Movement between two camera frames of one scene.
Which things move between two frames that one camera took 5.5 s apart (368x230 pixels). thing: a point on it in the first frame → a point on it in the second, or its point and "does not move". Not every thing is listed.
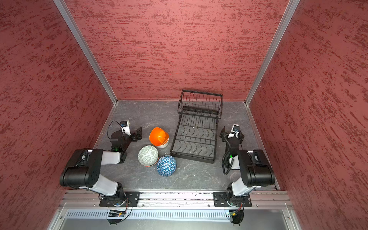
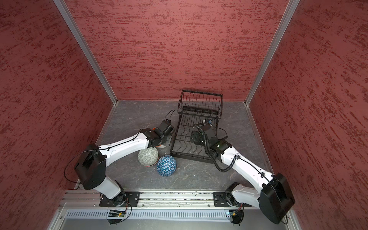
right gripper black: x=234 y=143 → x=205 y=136
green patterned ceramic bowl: x=148 y=155 does not move
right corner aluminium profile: x=273 y=49 does not move
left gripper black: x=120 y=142 → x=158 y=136
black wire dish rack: x=196 y=135 does not move
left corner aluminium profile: x=84 y=45 does not move
